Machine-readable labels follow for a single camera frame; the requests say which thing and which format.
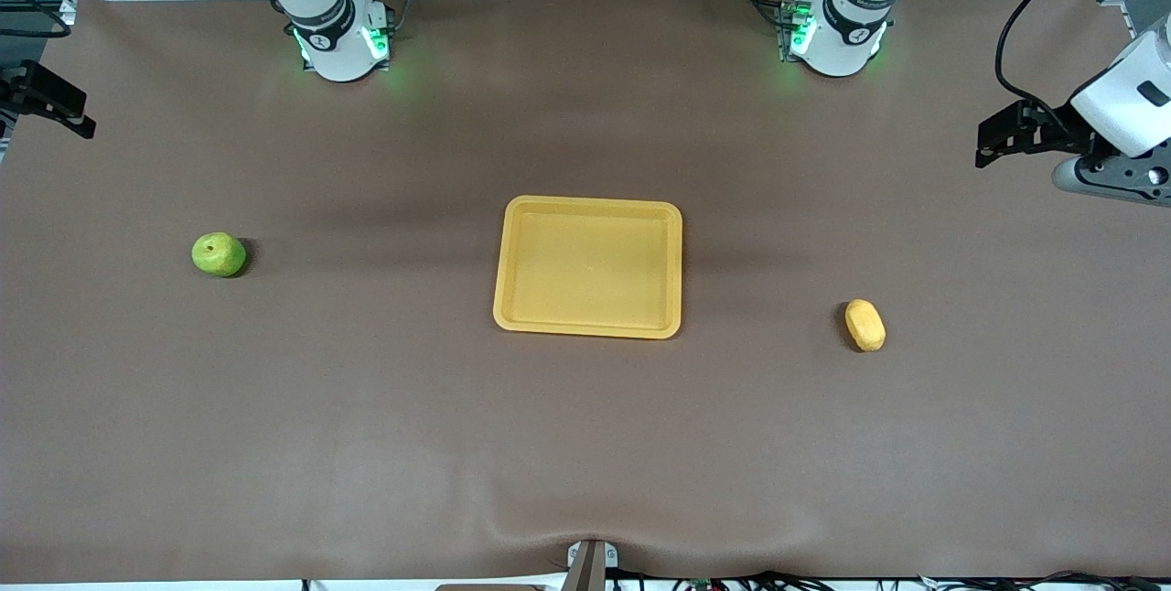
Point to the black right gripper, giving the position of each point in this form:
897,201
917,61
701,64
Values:
37,90

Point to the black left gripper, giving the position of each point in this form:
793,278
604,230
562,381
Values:
1052,133

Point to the green apple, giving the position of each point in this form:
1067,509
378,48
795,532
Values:
218,255

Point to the yellow potato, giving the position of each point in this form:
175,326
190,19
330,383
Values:
864,326

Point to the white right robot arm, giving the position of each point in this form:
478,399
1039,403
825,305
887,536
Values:
338,42

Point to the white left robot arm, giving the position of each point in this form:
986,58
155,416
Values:
846,42

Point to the yellow plastic tray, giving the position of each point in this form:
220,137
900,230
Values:
590,266

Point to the brown table mat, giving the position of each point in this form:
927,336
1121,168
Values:
366,408

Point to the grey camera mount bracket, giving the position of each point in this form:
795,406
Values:
590,568

